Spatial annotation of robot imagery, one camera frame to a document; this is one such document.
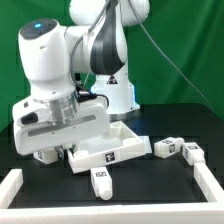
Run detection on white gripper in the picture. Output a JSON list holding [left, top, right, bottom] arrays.
[[13, 100, 110, 160]]

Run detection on white sheet with tags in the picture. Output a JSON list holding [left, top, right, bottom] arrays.
[[139, 136, 152, 154]]

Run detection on white U-shaped fence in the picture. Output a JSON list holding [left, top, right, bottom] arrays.
[[0, 163, 224, 224]]

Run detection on black cables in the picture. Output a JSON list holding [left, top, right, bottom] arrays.
[[75, 83, 110, 109]]

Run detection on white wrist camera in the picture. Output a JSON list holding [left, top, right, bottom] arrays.
[[12, 96, 50, 127]]

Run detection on white square tabletop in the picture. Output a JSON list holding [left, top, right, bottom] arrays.
[[67, 121, 146, 173]]

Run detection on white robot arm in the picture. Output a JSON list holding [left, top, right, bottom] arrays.
[[13, 0, 150, 155]]

